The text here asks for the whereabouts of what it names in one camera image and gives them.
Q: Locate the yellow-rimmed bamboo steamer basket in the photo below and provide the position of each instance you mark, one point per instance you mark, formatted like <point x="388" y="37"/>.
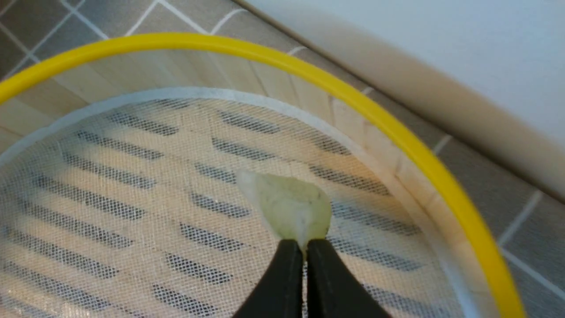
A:
<point x="38" y="98"/>

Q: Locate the white mesh steamer liner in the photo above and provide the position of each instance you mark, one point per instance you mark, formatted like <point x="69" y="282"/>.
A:
<point x="130" y="208"/>

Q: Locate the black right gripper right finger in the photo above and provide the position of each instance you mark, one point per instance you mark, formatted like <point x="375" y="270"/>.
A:
<point x="332" y="290"/>

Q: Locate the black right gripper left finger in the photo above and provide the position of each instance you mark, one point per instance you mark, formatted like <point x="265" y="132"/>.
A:
<point x="278" y="294"/>

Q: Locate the grey checked tablecloth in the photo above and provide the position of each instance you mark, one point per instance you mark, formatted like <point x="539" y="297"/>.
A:
<point x="528" y="223"/>

